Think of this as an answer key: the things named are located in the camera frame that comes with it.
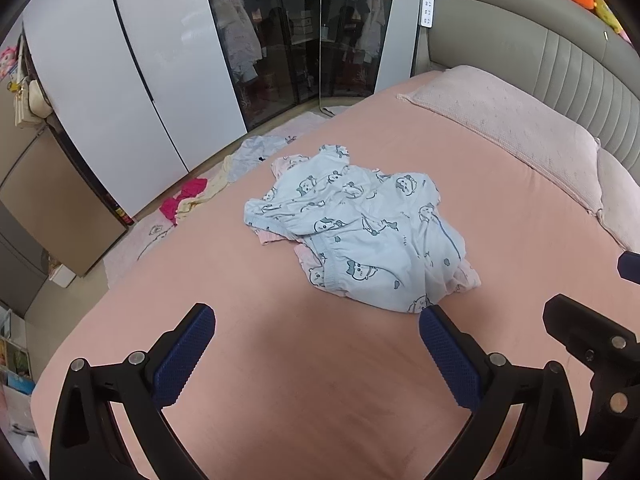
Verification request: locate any low shelf with books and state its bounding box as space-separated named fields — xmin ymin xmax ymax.
xmin=0 ymin=305 xmax=38 ymax=441

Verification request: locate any cream handbag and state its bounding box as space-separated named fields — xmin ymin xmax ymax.
xmin=12 ymin=72 xmax=48 ymax=128

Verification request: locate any small white box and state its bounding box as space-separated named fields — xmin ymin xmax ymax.
xmin=47 ymin=260 xmax=78 ymax=288

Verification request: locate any grey padded headboard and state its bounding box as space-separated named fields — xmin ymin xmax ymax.
xmin=415 ymin=0 xmax=640 ymax=161

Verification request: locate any grey-blue garment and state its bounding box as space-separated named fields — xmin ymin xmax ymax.
xmin=227 ymin=135 xmax=296 ymax=183

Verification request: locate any yellow plush toy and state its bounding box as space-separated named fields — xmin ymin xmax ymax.
xmin=592 ymin=0 xmax=631 ymax=41

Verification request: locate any pink printed garment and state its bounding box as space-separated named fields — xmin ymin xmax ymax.
xmin=252 ymin=155 xmax=482 ymax=293

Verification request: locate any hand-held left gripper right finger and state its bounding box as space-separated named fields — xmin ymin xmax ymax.
xmin=419 ymin=305 xmax=583 ymax=480

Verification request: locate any glass door wardrobe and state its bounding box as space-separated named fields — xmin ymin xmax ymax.
xmin=200 ymin=0 xmax=428 ymax=131

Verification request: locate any brown cabinet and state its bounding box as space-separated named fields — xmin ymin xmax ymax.
xmin=0 ymin=125 xmax=128 ymax=278

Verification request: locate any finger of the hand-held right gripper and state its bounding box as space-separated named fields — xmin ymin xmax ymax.
xmin=617 ymin=250 xmax=640 ymax=283
xmin=543 ymin=294 xmax=640 ymax=461

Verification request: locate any pink towel-covered pillow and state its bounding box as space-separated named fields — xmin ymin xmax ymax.
xmin=397 ymin=65 xmax=603 ymax=218

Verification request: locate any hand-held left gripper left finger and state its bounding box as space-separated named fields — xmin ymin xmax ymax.
xmin=49 ymin=303 xmax=217 ymax=480

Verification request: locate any magenta garment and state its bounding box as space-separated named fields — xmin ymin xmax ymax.
xmin=160 ymin=178 xmax=208 ymax=226

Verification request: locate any grey pillow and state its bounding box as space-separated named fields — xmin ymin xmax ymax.
xmin=595 ymin=147 xmax=640 ymax=253

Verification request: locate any cream yellow garment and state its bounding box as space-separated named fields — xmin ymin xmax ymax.
xmin=177 ymin=155 xmax=236 ymax=223

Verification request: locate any pale pink hanging garment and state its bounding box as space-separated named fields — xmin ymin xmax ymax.
xmin=345 ymin=0 xmax=386 ymax=61
xmin=205 ymin=0 xmax=263 ymax=83

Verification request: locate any blue cartoon print pajama shirt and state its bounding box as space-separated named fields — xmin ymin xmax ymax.
xmin=244 ymin=144 xmax=441 ymax=241

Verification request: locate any white wardrobe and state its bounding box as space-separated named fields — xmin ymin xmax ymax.
xmin=22 ymin=0 xmax=248 ymax=218

